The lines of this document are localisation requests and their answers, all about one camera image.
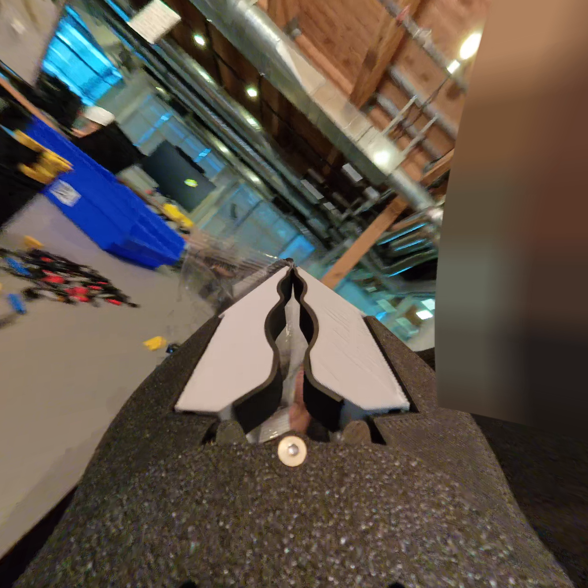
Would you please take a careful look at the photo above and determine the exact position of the pile of black red pins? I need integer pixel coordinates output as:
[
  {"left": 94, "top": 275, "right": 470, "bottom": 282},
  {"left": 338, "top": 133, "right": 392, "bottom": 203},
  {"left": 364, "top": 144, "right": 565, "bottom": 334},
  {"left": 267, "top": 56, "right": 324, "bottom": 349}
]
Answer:
[{"left": 0, "top": 248, "right": 138, "bottom": 308}]

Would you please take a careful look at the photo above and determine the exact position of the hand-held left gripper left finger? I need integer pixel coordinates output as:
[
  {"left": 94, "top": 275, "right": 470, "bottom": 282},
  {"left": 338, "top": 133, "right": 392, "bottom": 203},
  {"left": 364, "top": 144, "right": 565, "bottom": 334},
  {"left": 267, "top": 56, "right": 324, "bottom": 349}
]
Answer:
[{"left": 174, "top": 266, "right": 295, "bottom": 414}]

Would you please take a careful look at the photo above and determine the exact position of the hanging white sign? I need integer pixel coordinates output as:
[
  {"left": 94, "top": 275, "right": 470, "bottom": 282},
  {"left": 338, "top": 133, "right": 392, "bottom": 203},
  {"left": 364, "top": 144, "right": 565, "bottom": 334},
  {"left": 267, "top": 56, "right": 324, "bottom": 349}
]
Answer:
[{"left": 128, "top": 0, "right": 182, "bottom": 45}]

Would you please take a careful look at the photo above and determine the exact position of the blue plastic bin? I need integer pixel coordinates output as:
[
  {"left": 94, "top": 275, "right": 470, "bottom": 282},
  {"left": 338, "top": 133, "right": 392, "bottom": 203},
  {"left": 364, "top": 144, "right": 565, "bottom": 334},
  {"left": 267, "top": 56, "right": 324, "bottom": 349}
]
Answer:
[{"left": 25, "top": 115, "right": 187, "bottom": 269}]

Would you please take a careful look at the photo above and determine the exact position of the metal ventilation duct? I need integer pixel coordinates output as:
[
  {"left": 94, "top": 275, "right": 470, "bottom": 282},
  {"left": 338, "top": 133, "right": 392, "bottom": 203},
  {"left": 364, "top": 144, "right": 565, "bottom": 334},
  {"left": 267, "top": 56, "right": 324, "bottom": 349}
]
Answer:
[{"left": 188, "top": 0, "right": 444, "bottom": 221}]

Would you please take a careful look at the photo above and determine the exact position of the wooden support post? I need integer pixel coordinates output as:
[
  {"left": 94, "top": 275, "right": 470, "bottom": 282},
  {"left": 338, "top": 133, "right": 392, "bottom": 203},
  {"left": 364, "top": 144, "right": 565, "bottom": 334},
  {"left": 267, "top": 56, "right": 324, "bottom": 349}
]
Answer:
[{"left": 322, "top": 195, "right": 411, "bottom": 290}]

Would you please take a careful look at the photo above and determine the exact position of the yellow box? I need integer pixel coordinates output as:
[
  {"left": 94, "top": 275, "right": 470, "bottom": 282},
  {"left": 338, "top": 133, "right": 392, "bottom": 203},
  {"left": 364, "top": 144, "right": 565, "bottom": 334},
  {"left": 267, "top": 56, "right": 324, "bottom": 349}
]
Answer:
[{"left": 162, "top": 202, "right": 196, "bottom": 229}]

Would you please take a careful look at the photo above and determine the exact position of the computer monitor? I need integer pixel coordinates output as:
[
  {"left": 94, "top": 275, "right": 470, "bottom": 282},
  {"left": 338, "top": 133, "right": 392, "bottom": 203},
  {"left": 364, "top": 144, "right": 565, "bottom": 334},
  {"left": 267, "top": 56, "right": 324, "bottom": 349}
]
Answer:
[{"left": 146, "top": 140, "right": 217, "bottom": 212}]

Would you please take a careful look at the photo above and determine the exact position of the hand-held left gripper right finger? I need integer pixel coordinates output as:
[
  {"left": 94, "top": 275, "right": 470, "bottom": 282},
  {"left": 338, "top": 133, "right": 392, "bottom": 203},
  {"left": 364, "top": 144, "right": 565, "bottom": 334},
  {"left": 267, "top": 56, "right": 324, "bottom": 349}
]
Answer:
[{"left": 294, "top": 267, "right": 411, "bottom": 414}]

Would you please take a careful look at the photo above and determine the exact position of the clear plastic parts bag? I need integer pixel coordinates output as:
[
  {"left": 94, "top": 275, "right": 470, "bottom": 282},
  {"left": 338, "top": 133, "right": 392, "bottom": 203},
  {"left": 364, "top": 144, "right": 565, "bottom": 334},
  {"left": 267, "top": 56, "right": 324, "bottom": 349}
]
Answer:
[{"left": 177, "top": 229, "right": 322, "bottom": 444}]

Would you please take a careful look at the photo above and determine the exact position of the pile of yellow building pieces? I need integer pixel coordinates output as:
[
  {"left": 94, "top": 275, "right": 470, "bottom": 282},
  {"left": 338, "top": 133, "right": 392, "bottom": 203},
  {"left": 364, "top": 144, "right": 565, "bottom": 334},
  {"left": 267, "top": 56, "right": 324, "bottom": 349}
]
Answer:
[{"left": 0, "top": 234, "right": 44, "bottom": 329}]

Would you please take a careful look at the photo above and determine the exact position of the black brick tower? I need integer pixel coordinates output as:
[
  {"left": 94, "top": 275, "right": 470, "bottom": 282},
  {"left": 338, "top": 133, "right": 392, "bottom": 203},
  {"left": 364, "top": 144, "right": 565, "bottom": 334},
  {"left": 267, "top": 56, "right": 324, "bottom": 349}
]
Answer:
[{"left": 0, "top": 124, "right": 74, "bottom": 226}]

